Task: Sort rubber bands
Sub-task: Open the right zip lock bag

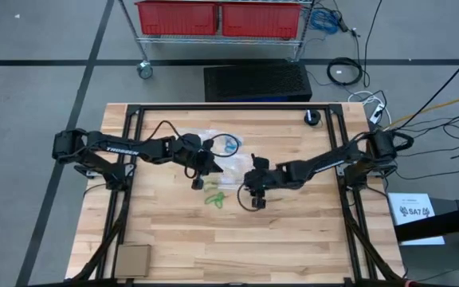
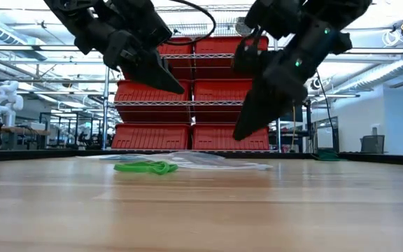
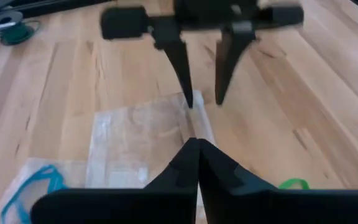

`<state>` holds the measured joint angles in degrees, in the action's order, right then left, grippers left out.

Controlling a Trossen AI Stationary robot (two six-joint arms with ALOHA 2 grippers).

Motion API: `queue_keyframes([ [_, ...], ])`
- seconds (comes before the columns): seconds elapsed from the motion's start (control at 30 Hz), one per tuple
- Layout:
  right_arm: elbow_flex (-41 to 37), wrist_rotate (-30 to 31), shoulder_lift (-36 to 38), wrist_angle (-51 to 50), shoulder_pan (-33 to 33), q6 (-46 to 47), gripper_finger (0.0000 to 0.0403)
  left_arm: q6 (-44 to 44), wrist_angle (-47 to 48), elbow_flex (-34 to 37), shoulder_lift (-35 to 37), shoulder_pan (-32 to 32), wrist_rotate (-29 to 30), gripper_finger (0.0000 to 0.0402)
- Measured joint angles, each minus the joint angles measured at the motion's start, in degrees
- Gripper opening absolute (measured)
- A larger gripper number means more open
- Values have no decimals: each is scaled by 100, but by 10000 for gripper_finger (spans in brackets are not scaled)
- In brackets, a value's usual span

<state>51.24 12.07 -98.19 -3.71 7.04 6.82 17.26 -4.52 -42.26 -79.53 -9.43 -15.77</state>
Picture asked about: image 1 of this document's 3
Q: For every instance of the brown cardboard piece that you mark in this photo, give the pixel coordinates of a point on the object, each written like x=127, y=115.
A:
x=133, y=261

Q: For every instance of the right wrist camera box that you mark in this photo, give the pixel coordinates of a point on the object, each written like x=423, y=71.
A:
x=258, y=203

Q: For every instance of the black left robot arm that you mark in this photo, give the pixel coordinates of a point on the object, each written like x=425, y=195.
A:
x=114, y=149

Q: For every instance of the white paper sign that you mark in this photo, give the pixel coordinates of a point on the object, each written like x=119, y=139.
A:
x=413, y=223

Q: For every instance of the black bar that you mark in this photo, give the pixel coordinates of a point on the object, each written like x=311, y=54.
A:
x=452, y=221

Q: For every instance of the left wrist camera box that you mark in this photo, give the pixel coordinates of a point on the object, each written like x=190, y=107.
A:
x=208, y=145

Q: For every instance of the red plastic bin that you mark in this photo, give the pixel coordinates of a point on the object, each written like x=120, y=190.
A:
x=173, y=18
x=261, y=20

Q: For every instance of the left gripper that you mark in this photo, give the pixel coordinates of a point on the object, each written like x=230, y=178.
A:
x=189, y=153

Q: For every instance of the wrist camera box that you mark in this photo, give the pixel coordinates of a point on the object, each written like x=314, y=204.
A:
x=258, y=203
x=208, y=145

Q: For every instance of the white power strip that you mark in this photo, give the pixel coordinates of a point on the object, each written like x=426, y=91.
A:
x=377, y=113

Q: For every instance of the black power adapter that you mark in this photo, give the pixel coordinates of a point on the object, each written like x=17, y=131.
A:
x=343, y=24

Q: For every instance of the black perforated metal box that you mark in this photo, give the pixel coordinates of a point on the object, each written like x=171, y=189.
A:
x=253, y=81

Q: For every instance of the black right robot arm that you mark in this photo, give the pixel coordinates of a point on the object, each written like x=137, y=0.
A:
x=333, y=163

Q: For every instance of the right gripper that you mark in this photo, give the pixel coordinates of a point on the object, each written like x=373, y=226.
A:
x=269, y=179

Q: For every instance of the black aluminium table frame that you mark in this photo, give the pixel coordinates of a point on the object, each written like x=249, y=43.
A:
x=233, y=107

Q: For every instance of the grey cabinet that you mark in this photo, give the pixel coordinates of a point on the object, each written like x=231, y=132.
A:
x=444, y=263

